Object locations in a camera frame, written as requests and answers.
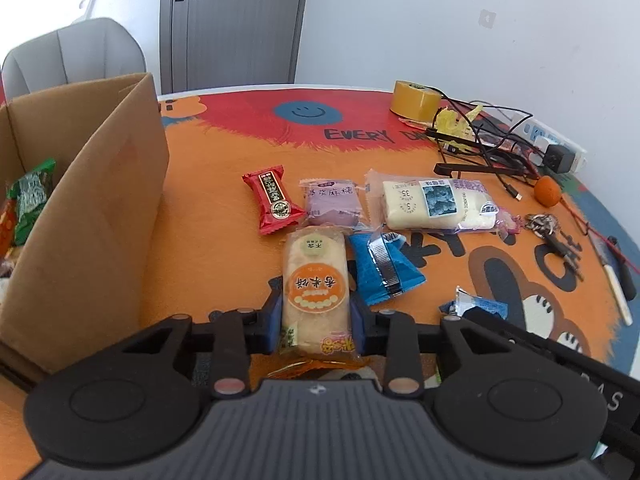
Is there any red cable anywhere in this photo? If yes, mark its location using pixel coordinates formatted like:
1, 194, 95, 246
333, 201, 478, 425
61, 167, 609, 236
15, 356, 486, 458
517, 157, 640, 267

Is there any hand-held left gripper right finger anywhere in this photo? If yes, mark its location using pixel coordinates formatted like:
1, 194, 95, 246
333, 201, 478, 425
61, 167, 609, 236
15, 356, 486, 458
350, 294, 506, 398

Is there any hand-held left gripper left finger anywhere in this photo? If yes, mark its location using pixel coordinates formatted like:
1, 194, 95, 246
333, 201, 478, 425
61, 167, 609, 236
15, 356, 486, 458
119, 290, 284, 400

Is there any brown cardboard box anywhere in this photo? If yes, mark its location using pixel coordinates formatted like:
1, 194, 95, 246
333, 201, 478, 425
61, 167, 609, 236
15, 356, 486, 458
0, 72, 171, 396

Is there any purple snack packet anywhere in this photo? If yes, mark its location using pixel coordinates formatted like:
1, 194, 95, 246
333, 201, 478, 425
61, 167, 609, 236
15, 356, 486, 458
298, 178, 365, 227

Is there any grey door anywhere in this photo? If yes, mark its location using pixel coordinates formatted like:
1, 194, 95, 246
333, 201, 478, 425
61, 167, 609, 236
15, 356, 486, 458
160, 0, 314, 95

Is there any black charger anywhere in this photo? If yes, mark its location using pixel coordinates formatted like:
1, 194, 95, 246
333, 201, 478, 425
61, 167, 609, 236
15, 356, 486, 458
542, 143, 576, 174

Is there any yellow crumpled wrapper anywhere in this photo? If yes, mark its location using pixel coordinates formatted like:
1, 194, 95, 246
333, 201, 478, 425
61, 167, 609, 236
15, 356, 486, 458
432, 102, 487, 142

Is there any white bread packet blue label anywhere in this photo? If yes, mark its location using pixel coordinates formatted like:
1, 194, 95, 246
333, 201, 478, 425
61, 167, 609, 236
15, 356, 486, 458
364, 168, 521, 237

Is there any orange snack packet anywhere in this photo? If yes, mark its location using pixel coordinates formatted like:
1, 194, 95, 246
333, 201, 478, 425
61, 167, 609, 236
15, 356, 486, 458
0, 199, 22, 262

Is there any white handled knife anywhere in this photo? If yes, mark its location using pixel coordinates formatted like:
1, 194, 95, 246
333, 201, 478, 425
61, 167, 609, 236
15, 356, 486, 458
586, 229, 634, 327

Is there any black wire stand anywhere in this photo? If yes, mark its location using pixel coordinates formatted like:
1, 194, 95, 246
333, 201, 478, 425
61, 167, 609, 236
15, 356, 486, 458
432, 130, 542, 179

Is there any white power strip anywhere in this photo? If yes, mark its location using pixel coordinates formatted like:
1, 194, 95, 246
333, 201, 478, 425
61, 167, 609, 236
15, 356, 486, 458
504, 116, 587, 174

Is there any yellow tape roll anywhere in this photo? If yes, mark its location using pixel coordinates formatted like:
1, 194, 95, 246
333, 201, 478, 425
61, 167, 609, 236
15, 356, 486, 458
390, 80, 441, 122

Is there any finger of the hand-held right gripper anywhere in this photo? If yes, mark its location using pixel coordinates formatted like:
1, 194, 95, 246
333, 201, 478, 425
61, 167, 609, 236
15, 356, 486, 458
462, 306, 571, 376

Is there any red snack packet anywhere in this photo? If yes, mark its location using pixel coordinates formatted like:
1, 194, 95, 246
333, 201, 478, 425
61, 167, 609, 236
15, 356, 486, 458
242, 166, 307, 237

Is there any colourful printed table mat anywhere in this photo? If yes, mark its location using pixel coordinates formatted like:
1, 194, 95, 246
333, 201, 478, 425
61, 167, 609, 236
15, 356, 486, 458
135, 85, 640, 376

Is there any blue and silver snack packet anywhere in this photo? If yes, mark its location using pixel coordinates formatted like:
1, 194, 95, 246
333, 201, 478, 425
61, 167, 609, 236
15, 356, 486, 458
439, 285, 509, 319

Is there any small orange tangerine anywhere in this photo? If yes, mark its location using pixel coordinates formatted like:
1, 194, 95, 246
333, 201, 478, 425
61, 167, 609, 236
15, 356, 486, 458
533, 175, 561, 207

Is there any bunch of keys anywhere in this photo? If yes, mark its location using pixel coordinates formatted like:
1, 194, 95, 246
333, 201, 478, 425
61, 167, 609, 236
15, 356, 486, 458
524, 213, 587, 282

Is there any grey chair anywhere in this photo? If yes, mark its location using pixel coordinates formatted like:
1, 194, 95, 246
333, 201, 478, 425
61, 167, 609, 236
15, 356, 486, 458
0, 17, 149, 104

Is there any green snack packet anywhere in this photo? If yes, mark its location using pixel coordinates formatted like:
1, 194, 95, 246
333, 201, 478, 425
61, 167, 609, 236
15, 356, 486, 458
7, 158, 57, 247

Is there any rice cake packet orange label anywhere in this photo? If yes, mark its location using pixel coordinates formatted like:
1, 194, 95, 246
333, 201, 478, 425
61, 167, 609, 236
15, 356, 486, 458
279, 226, 365, 365

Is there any black cable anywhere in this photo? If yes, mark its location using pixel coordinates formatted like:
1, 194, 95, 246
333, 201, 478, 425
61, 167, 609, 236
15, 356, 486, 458
425, 92, 543, 201

